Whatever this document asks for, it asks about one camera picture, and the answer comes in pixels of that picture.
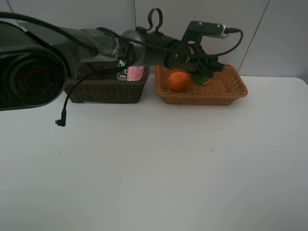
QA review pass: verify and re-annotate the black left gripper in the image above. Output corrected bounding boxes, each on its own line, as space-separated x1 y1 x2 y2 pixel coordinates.
166 41 226 77

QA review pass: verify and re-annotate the orange mandarin fruit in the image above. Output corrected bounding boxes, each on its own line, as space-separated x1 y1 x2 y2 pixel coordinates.
168 71 190 92

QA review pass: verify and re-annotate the pink squeeze bottle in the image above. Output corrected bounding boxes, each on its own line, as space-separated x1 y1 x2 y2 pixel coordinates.
127 66 145 81

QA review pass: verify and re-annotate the dark green pump bottle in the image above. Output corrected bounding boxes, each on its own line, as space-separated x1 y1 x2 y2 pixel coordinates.
117 60 128 81

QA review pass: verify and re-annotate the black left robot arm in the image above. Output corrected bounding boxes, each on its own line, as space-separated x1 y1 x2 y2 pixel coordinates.
0 21 226 111

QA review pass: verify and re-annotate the orange wicker basket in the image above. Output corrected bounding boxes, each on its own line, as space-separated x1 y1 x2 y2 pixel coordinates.
155 64 248 105

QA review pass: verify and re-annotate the dark brown wicker basket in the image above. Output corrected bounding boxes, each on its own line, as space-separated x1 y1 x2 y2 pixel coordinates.
64 61 150 104

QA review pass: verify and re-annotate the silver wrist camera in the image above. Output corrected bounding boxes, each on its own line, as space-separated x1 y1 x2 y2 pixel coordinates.
181 21 240 44

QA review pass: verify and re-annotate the black dangling loose cable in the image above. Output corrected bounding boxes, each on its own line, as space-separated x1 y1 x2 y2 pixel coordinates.
54 64 128 128

